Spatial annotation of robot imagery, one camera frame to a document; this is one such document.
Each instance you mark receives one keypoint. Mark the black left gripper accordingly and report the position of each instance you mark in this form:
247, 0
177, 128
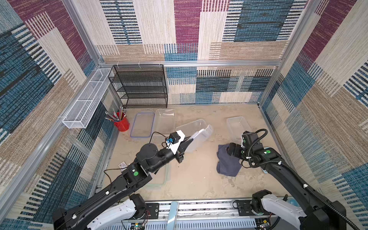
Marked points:
179, 154

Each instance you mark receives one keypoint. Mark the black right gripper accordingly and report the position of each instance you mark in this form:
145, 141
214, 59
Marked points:
232, 149

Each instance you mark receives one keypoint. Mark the grey cleaning cloth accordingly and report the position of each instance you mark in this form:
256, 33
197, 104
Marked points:
227, 165

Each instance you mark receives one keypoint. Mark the clear lunch box lid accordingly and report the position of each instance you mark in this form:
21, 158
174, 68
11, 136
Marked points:
199, 138

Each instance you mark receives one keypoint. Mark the clear lunch box base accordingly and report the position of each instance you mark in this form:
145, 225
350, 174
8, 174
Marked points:
236, 127

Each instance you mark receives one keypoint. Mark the blue-rimmed clear lunch box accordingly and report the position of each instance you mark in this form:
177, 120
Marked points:
164, 122

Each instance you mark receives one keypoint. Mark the green-rimmed lunch box lid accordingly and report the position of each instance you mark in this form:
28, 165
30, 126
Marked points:
160, 178

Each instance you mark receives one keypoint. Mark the blue-rimmed clear lid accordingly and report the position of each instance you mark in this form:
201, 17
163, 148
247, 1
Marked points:
142, 125

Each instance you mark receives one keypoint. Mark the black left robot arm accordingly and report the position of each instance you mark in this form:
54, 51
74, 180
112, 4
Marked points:
119, 200

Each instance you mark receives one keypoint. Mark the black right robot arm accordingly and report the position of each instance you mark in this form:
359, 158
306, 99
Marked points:
315, 211

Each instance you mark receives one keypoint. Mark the small red white card box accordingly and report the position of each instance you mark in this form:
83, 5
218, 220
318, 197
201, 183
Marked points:
122, 166

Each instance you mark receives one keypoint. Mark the red pencil cup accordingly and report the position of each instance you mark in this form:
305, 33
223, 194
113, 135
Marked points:
123, 124

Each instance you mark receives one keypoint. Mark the pens in red cup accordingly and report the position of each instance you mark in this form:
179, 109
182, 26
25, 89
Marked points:
116, 116

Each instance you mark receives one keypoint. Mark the black mesh shelf rack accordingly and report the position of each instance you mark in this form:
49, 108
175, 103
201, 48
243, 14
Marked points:
140, 86

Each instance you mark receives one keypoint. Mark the blue tape roll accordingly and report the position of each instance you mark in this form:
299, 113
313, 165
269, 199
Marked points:
293, 202

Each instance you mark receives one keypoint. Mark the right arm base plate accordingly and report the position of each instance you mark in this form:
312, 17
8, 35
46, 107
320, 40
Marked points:
244, 207

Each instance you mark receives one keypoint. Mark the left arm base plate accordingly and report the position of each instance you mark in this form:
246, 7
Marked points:
152, 211

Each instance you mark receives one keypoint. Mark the aluminium front rail frame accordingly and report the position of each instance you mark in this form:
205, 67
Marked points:
200, 215

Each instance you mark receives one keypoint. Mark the white wire wall basket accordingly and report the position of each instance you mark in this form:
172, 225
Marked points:
84, 107

